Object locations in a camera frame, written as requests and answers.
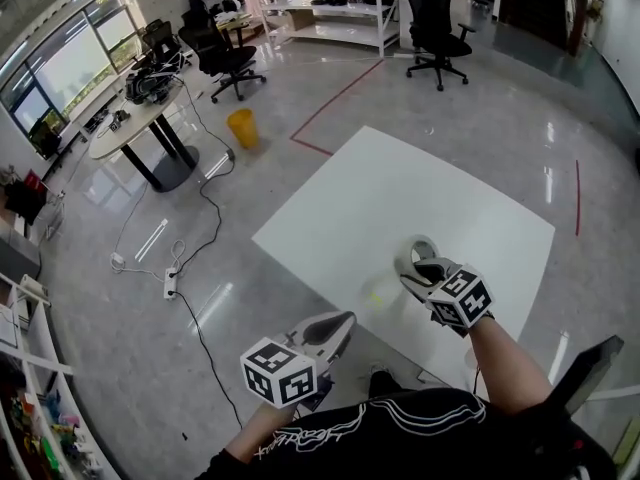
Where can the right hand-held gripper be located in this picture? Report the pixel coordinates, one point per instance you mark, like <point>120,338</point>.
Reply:
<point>462,298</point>

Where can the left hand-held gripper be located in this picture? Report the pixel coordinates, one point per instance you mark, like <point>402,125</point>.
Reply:
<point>280,375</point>

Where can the white roll of tape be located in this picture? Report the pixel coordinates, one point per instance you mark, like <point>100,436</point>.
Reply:
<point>406,255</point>

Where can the person's right forearm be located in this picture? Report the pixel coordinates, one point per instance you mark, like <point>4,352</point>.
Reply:
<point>505,368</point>

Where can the person's left forearm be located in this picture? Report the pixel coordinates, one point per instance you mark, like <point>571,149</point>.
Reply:
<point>262,430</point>

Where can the small yellow-green item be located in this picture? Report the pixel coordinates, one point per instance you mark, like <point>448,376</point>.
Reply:
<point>375,300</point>

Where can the person's shoe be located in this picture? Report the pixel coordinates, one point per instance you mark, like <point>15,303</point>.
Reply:
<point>380,369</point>

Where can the white power strip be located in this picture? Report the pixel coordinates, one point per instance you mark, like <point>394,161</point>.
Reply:
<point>170,283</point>

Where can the person's black printed shirt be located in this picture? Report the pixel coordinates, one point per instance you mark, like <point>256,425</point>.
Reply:
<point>425,443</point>

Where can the white storage shelf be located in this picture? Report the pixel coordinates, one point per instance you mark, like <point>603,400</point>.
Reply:
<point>35,368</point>

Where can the yellow waste bin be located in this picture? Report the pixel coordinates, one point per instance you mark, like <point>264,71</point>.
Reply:
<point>244,128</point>

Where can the black office chair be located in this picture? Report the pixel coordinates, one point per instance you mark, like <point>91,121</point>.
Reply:
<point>225,58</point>
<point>162,43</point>
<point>435,43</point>

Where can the white shelving rack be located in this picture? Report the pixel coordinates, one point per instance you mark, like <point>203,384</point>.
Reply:
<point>345,33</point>

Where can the round beige table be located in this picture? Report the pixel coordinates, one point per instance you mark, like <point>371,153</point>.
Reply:
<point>145,118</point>

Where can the dark wooden door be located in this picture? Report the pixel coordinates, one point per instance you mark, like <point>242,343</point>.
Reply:
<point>535,3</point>

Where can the black bag with red item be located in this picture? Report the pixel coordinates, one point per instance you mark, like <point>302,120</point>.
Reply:
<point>25,198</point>

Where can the black equipment pile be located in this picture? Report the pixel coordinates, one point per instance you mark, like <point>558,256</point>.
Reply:
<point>147,84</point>

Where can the cardboard box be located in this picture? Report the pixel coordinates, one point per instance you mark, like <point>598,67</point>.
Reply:
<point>301,19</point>

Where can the large window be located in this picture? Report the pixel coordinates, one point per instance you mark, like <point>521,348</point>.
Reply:
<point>70,63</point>

